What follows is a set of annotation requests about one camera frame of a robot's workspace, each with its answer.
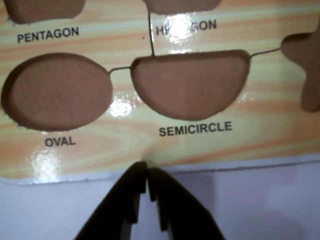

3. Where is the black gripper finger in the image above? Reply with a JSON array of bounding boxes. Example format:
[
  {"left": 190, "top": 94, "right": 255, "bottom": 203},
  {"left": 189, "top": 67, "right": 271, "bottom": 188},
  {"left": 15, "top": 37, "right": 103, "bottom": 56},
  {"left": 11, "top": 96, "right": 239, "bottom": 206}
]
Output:
[
  {"left": 72, "top": 161, "right": 148, "bottom": 240},
  {"left": 146, "top": 168, "right": 227, "bottom": 240}
]

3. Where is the wooden shape puzzle board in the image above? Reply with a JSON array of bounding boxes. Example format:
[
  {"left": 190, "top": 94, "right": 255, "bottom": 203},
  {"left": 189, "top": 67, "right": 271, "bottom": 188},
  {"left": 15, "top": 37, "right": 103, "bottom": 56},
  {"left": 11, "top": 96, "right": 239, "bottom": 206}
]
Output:
[{"left": 0, "top": 0, "right": 320, "bottom": 187}]

